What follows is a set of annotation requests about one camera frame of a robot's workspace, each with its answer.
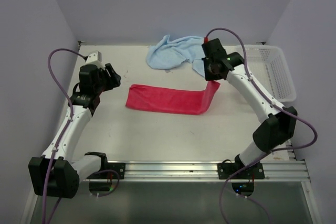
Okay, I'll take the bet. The red towel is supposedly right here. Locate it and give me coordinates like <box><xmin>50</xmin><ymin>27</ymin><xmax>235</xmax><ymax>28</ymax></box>
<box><xmin>125</xmin><ymin>81</ymin><xmax>220</xmax><ymax>115</ymax></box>

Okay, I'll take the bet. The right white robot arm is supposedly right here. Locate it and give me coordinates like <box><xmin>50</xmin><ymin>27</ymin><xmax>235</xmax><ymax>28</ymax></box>
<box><xmin>202</xmin><ymin>39</ymin><xmax>298</xmax><ymax>178</ymax></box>

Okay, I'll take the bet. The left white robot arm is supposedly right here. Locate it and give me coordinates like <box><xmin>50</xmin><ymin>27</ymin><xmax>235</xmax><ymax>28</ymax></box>
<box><xmin>28</xmin><ymin>63</ymin><xmax>121</xmax><ymax>198</ymax></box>

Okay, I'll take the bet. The light blue towel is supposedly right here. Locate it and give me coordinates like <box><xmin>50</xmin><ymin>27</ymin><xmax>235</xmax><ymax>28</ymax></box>
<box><xmin>146</xmin><ymin>35</ymin><xmax>205</xmax><ymax>77</ymax></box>

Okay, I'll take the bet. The white plastic basket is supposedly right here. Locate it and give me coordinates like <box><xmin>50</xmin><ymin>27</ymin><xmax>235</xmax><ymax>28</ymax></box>
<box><xmin>245</xmin><ymin>45</ymin><xmax>297</xmax><ymax>103</ymax></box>

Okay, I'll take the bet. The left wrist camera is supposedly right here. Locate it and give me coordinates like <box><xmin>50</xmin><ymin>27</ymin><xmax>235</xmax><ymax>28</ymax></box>
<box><xmin>85</xmin><ymin>51</ymin><xmax>104</xmax><ymax>69</ymax></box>

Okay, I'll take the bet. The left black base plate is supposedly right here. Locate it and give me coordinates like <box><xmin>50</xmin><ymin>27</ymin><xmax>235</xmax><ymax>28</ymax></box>
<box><xmin>103</xmin><ymin>162</ymin><xmax>126</xmax><ymax>180</ymax></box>

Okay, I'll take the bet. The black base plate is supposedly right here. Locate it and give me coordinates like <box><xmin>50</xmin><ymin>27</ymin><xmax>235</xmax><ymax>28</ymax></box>
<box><xmin>217</xmin><ymin>160</ymin><xmax>265</xmax><ymax>180</ymax></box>
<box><xmin>103</xmin><ymin>162</ymin><xmax>126</xmax><ymax>180</ymax></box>

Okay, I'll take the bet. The aluminium mounting rail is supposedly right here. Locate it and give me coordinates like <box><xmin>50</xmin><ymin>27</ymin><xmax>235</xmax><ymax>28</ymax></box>
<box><xmin>36</xmin><ymin>159</ymin><xmax>310</xmax><ymax>183</ymax></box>

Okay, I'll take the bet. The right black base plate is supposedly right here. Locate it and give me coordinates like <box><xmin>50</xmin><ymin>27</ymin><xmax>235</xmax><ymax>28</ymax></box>
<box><xmin>217</xmin><ymin>160</ymin><xmax>265</xmax><ymax>180</ymax></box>

